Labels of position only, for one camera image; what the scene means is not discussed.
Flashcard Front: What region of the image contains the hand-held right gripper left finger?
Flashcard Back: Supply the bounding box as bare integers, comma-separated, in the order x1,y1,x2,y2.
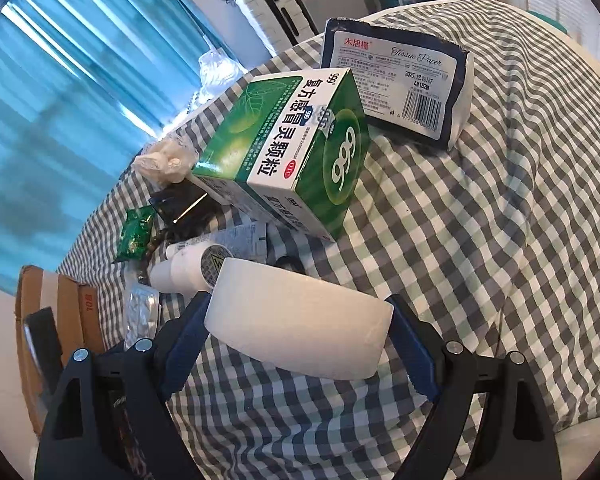
34,291,212,480

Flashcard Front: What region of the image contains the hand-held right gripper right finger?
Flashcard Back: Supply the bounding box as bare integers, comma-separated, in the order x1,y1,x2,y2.
384,294,564,480

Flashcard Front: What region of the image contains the white toilet paper roll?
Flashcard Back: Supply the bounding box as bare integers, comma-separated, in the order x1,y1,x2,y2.
203,257,395,381

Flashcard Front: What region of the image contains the cardboard box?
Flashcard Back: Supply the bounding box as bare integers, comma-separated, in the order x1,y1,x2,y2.
14,265,106,436

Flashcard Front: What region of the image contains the green medicine box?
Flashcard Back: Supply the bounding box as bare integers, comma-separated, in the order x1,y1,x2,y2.
190,67,371,242

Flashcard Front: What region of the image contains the navy tissue paper pack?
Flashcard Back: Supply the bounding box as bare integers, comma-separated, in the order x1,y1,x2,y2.
320,17,476,152

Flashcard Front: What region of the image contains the white plastic bottle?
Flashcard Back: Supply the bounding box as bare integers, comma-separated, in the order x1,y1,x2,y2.
147,242,236,293

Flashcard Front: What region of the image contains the checked bed sheet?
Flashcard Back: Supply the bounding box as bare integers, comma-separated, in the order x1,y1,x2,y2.
57,0,600,480

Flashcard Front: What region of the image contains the white cream tube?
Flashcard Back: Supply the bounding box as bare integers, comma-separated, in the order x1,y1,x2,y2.
200,222,268,263

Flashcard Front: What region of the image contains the green snack packet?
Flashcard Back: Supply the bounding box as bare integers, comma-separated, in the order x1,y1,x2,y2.
112,206,156,264

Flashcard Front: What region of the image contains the black leather case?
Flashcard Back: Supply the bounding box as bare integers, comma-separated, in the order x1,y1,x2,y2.
148,180,221,238

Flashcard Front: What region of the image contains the crumpled white plastic bag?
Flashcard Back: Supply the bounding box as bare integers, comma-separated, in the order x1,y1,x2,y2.
133,136,196,184

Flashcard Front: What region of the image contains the large clear water bottle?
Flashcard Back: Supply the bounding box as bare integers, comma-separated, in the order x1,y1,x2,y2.
198,49,248,96

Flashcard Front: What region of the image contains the blue curtain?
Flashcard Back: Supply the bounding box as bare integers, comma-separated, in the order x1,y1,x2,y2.
0,0,216,291

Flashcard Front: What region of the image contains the white suitcase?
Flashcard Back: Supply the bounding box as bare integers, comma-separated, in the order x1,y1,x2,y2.
235,0,321,58

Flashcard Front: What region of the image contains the teal plastic stool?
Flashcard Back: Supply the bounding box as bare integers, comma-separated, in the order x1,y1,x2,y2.
527,9,600,38

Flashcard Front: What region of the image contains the dark bead bracelet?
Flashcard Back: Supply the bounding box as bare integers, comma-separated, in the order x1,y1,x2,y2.
137,227,173,286

